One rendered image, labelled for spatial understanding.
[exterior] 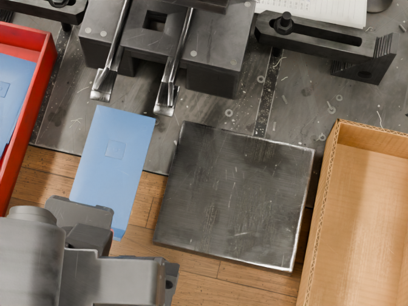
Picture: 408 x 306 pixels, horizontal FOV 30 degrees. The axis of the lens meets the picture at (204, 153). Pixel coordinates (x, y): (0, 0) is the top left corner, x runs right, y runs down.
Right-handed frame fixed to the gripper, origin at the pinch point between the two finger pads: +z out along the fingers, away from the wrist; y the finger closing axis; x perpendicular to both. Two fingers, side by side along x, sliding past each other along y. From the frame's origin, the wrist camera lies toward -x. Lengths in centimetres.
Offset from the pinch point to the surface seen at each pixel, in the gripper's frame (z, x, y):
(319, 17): 22.1, -20.3, 27.2
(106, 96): 10.1, 2.6, 12.8
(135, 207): 12.0, -3.3, -0.1
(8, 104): 16.4, 15.6, 8.1
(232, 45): 14.9, -10.4, 21.7
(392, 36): 16.9, -29.1, 27.0
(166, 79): 11.8, -3.7, 16.1
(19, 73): 18.7, 15.6, 11.8
